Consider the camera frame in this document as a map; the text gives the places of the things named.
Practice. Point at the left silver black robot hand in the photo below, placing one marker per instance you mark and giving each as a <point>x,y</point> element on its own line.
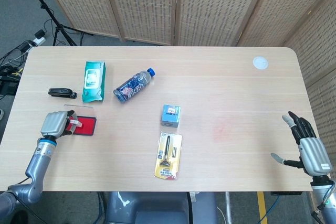
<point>53,125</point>

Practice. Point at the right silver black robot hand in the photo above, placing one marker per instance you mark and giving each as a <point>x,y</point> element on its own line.
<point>312,153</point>

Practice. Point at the small red white stamp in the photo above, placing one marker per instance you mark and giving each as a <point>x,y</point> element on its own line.
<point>76,123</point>

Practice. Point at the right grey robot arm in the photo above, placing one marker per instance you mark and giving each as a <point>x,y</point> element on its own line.
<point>325,197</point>

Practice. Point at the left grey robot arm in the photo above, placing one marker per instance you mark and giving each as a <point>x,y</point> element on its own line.
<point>35,166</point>

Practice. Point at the red ink pad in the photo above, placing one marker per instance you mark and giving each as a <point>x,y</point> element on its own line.
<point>86,125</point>

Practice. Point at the black stapler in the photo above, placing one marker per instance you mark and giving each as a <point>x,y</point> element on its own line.
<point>61,92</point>

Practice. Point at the green wet wipes pack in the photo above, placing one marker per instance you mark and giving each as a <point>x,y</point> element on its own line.
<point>93,81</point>

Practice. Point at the white power strip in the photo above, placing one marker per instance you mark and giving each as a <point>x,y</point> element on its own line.
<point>39,41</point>

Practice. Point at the blue-capped drink bottle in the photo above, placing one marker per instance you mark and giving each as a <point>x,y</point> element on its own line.
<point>132,85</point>

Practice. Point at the metal table leg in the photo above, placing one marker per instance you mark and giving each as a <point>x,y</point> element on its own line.
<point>228,207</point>

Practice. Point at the black tripod stand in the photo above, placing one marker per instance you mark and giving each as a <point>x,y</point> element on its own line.
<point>50,11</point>

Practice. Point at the blue speaker box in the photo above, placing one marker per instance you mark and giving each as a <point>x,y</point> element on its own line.
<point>171,116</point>

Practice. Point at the yellow razor blister pack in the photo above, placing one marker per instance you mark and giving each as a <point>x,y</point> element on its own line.
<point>168,155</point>

